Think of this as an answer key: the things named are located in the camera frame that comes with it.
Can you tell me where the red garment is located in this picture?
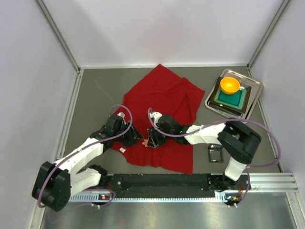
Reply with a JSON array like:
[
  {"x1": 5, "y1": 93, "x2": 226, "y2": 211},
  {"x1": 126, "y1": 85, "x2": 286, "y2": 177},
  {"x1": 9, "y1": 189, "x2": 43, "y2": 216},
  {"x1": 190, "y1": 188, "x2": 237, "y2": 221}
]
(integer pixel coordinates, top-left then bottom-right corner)
[{"x1": 112, "y1": 64, "x2": 205, "y2": 175}]

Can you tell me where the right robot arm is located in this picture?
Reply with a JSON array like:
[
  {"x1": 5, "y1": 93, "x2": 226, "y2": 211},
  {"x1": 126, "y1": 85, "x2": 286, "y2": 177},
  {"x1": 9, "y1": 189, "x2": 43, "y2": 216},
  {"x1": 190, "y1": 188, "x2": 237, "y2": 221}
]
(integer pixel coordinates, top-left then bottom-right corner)
[{"x1": 146, "y1": 112, "x2": 261, "y2": 192}]

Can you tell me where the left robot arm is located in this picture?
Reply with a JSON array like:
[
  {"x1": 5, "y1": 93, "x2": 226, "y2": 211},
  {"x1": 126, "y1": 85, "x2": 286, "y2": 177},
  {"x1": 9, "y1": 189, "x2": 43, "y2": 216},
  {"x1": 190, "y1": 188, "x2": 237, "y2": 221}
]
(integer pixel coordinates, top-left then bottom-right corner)
[{"x1": 31, "y1": 113, "x2": 144, "y2": 212}]

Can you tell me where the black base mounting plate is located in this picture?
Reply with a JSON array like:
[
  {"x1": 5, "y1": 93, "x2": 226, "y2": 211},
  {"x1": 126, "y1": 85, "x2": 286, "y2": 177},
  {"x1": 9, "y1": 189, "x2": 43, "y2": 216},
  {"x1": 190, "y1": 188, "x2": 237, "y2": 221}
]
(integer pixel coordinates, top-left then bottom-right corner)
[{"x1": 93, "y1": 174, "x2": 248, "y2": 191}]

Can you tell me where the small black open box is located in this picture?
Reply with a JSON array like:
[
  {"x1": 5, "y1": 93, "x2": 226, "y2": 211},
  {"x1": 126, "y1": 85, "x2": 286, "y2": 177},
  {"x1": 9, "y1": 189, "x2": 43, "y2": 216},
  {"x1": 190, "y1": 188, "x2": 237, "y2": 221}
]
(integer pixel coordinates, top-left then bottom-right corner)
[{"x1": 208, "y1": 144, "x2": 224, "y2": 163}]

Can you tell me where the orange bowl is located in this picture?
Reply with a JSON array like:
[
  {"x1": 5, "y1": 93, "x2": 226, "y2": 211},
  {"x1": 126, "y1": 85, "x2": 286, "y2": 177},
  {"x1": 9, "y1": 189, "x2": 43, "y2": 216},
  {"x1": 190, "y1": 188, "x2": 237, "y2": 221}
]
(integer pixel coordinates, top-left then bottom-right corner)
[{"x1": 220, "y1": 77, "x2": 241, "y2": 94}]

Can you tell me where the black and teal square plate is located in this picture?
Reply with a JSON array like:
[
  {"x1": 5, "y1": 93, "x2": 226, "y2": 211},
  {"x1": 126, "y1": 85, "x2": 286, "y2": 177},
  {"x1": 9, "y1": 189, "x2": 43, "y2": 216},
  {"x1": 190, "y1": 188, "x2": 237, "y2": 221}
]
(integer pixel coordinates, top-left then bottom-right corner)
[{"x1": 210, "y1": 77, "x2": 251, "y2": 114}]

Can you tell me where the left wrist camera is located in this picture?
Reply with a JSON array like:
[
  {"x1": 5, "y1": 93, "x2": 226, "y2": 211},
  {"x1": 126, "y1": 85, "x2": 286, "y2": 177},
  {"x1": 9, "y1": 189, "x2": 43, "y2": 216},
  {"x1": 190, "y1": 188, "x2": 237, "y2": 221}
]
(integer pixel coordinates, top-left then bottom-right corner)
[{"x1": 117, "y1": 112, "x2": 125, "y2": 119}]

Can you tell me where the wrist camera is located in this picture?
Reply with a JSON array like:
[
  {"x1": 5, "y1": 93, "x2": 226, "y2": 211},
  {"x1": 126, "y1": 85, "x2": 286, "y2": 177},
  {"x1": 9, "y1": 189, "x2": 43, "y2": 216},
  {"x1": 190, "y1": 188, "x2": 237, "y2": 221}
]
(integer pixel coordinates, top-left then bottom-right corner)
[
  {"x1": 148, "y1": 112, "x2": 162, "y2": 126},
  {"x1": 117, "y1": 112, "x2": 125, "y2": 119}
]

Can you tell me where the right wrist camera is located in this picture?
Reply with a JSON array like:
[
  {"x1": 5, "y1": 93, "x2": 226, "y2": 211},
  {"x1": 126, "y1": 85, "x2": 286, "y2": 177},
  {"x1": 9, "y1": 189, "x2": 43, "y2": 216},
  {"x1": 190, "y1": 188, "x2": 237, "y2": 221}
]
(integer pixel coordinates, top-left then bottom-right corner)
[{"x1": 148, "y1": 112, "x2": 162, "y2": 126}]

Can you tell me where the grey slotted cable duct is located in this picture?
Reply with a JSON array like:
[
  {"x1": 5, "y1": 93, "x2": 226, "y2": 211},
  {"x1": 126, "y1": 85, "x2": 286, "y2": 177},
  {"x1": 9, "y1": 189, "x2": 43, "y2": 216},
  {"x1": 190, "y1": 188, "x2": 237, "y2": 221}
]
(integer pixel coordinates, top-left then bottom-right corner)
[{"x1": 69, "y1": 192, "x2": 227, "y2": 203}]

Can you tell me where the aluminium frame rail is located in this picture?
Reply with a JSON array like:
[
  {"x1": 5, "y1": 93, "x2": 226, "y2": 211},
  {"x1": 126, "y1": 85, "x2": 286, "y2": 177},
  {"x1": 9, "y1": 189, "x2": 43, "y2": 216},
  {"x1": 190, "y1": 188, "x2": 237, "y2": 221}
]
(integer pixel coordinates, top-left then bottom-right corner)
[{"x1": 38, "y1": 173, "x2": 300, "y2": 193}]

